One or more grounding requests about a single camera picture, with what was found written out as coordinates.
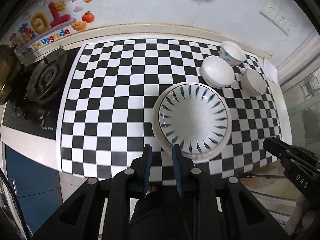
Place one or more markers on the black gas stove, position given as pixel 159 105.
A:
pixel 33 107

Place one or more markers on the white wall socket strip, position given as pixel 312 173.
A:
pixel 278 17

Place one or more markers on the white paper tissue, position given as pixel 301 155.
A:
pixel 270 71

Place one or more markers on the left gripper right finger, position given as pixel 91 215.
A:
pixel 182 170

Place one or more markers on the plain white bowl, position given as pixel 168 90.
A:
pixel 216 72

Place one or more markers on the plain white plate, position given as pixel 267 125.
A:
pixel 160 134

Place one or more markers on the colourful wall sticker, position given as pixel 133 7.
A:
pixel 46 21

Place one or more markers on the white bowl blue pattern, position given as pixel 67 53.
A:
pixel 231 53

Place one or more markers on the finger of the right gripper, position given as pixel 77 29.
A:
pixel 275 146

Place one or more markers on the blue leaf pattern plate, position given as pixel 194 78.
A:
pixel 194 118

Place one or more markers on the black white checkered mat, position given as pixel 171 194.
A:
pixel 106 110

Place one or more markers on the white bowl gold rim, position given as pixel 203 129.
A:
pixel 253 83

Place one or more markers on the stainless steel steamer pot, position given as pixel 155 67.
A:
pixel 10 67

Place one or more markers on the blue kitchen cabinet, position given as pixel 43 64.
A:
pixel 36 186

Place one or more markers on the glass sliding door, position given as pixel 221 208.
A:
pixel 302 101

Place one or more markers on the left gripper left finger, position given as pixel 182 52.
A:
pixel 139 181

